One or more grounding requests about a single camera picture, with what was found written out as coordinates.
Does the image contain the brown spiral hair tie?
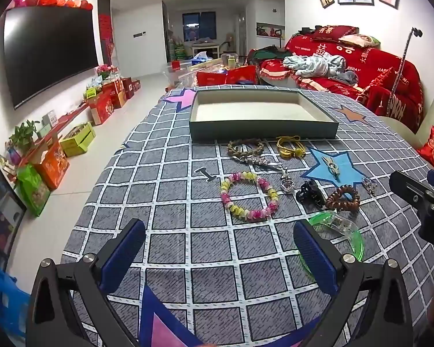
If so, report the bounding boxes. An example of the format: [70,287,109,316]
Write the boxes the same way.
[324,184,360,213]

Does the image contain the black flat television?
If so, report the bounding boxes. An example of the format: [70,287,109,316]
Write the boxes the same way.
[3,5,99,110]

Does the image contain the grey clothes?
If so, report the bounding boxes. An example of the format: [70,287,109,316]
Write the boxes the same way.
[334,70,358,86]

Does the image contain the pink yellow bead bracelet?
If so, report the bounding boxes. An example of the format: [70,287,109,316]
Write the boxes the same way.
[220,171,279,223]

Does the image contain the sofa with red cover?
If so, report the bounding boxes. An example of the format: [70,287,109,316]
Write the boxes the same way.
[258,25,424,134]

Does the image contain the clear green bangle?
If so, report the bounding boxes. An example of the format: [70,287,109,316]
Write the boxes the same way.
[297,211,365,283]

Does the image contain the selfie stick stand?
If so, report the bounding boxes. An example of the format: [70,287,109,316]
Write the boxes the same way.
[388,27,422,111]

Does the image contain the wall niche picture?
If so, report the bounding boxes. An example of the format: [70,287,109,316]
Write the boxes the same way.
[256,23,286,38]

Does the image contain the dark green clothes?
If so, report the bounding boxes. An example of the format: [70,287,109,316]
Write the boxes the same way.
[246,45,294,61]

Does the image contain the orange snack box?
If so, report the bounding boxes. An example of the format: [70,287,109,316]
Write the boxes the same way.
[34,141,70,190]

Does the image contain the black framed screen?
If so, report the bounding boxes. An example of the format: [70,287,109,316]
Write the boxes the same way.
[0,166,27,272]

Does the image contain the potted green plant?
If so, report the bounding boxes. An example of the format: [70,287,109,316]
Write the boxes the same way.
[9,120,40,156]

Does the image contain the red wall hanging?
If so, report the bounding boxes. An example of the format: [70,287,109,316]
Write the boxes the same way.
[99,12,115,66]

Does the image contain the red flower garland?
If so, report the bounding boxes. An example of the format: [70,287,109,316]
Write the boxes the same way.
[7,0,94,11]

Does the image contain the white side table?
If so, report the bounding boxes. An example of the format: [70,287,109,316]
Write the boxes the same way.
[192,43,222,59]

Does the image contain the black claw hair clip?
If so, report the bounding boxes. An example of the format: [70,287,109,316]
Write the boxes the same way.
[295,180,327,208]

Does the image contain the silver rhinestone hair clip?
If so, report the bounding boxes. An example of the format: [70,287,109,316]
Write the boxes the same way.
[244,152,281,171]

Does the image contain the light blue clothes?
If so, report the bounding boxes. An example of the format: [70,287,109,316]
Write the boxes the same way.
[283,54,346,77]

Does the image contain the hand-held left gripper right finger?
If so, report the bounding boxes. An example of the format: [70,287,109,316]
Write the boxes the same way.
[292,220,415,347]

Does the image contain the green snack bag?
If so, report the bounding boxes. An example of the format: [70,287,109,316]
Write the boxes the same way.
[16,164,51,217]

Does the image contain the silver heart pendant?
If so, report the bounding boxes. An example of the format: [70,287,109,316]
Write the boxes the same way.
[279,166,294,193]

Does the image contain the large red gift box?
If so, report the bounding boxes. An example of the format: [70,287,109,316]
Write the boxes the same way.
[89,90,115,125]

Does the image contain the grey-green shallow tray box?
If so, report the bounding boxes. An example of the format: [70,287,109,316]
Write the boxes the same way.
[189,90,339,141]

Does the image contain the dark window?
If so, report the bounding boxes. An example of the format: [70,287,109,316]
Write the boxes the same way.
[183,12,216,40]

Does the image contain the yellow cord hair tie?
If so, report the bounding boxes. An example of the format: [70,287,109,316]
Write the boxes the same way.
[276,135,307,159]

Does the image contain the blue plastic object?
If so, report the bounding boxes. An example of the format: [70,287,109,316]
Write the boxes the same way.
[0,260,31,347]

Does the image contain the yellow-green cardboard box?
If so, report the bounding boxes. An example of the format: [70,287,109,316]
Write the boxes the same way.
[60,122,96,158]

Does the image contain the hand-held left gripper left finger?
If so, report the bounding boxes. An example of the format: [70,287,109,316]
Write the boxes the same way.
[27,218,147,347]

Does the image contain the red television shelf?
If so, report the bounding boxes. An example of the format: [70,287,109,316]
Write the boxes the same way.
[7,101,92,174]

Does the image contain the grey checked star tablecloth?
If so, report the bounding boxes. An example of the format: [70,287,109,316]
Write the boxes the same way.
[60,85,434,347]

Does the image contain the red printed pillow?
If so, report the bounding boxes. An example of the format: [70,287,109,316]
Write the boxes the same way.
[309,25,358,43]

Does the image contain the photo printed pillow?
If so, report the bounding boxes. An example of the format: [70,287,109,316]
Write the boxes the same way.
[338,34,380,48]

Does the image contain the red gift bags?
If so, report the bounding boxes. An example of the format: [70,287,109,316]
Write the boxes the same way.
[196,66,258,86]

